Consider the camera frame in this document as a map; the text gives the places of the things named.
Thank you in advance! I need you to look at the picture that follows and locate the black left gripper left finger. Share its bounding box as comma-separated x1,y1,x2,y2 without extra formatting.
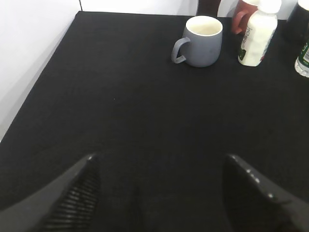
0,153,100,232

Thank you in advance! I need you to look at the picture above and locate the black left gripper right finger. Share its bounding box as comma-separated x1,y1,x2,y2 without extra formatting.
222,155,309,232

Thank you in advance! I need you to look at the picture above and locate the grey ceramic mug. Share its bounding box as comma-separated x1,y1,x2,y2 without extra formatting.
171,15,223,68

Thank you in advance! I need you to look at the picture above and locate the clear water bottle green label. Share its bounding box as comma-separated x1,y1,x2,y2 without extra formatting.
295,41,309,78

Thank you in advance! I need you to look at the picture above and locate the white milk bottle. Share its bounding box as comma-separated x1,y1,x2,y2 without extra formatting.
238,0,282,67

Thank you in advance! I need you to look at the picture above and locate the cola bottle red label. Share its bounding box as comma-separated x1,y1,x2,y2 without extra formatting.
283,0,309,44

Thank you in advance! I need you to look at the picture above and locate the dark red ceramic mug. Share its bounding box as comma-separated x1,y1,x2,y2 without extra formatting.
231,0,259,35

